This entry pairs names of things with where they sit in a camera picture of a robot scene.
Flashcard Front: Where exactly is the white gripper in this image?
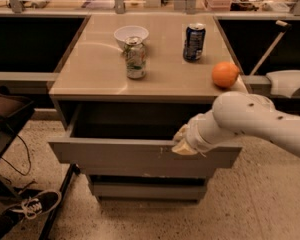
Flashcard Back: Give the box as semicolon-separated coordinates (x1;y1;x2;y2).
172;114;212;156

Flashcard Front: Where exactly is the grey top drawer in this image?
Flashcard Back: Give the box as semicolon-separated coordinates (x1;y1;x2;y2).
49;102;241;178

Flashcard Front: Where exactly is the grey drawer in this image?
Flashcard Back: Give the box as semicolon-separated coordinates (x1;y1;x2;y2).
49;102;241;178
89;183;207;200

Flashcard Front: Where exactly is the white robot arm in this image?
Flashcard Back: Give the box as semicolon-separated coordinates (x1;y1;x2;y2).
172;91;300;158

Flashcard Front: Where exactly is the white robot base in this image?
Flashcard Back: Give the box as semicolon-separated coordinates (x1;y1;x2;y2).
266;70;300;98

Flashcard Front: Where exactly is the grey bottom drawer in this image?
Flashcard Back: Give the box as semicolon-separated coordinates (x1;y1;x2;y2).
89;183;207;200

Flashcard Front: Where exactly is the grey drawer cabinet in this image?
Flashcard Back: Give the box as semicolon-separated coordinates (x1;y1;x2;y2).
48;13;251;204

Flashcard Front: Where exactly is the orange fruit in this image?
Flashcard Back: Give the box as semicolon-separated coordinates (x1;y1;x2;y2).
212;62;239;88

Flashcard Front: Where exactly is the green white soda can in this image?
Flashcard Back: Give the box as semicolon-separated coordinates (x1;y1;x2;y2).
124;36;146;79

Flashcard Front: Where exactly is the blue soda can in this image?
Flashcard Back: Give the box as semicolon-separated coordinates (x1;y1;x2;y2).
183;23;206;62

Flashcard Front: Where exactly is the white bowl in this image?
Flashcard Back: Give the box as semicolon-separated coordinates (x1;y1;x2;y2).
114;25;149;49

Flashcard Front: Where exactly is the black white sneaker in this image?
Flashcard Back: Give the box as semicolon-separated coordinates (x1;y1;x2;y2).
8;190;62;220

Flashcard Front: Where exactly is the black cart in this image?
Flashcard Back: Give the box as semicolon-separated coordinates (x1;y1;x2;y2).
0;93;80;240

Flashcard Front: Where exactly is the white stick with handle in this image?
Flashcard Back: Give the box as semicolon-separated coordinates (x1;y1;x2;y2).
250;20;291;76

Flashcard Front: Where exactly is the black cable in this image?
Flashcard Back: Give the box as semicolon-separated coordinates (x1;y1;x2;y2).
0;133;33;177

